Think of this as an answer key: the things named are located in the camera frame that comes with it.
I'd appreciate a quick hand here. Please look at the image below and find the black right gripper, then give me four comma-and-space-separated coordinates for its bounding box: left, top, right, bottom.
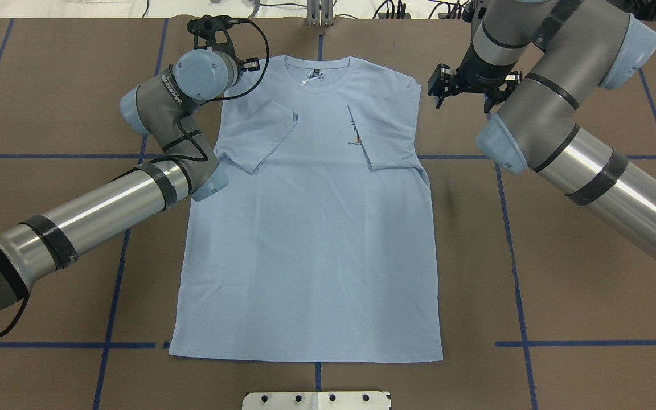
428, 63, 523, 113

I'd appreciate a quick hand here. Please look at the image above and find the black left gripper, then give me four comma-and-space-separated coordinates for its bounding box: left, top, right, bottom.
187, 15, 262, 72

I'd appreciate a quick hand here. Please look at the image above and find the light blue t-shirt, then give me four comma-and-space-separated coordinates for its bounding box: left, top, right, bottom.
169, 55, 443, 363

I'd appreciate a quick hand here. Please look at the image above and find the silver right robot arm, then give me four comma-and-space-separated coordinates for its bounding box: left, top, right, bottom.
428, 1, 656, 260

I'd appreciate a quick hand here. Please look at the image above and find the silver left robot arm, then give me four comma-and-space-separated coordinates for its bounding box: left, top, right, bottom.
0, 15, 268, 311

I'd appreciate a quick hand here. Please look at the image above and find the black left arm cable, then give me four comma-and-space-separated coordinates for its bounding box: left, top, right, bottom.
0, 18, 272, 341

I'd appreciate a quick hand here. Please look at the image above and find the grey aluminium frame post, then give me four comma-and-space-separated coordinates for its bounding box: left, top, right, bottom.
306, 0, 335, 27

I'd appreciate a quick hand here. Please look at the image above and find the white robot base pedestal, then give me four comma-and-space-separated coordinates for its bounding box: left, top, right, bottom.
241, 390, 392, 409

